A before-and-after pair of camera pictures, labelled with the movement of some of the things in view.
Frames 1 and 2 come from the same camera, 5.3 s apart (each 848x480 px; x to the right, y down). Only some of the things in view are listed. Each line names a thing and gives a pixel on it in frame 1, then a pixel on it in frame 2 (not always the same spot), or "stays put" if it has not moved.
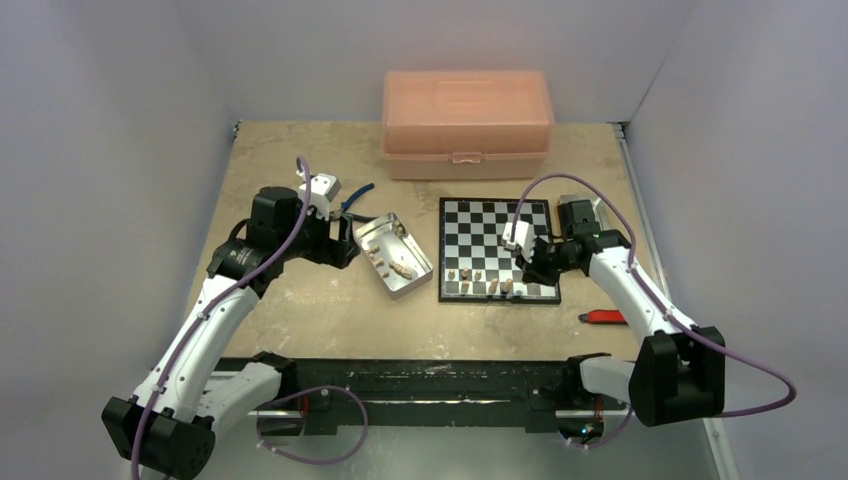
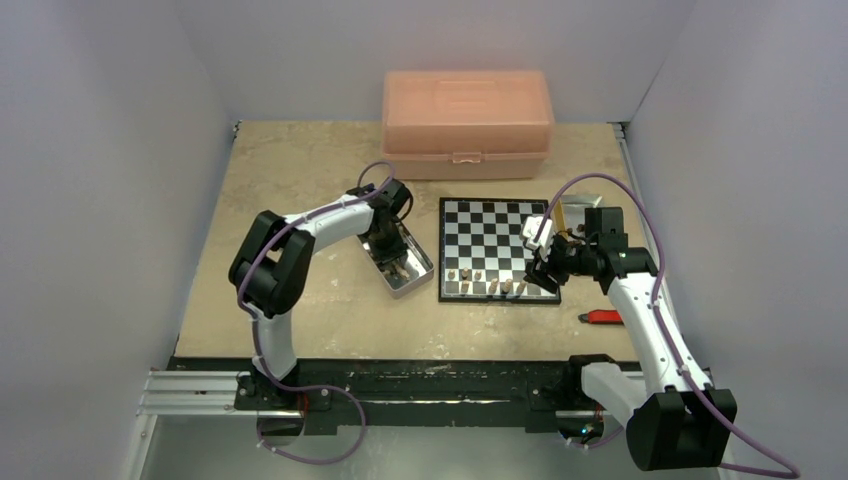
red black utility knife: x=604 y=317 stays put
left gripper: x=333 y=252 to x=396 y=251
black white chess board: x=473 y=264 stays put
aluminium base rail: x=332 y=396 stays put
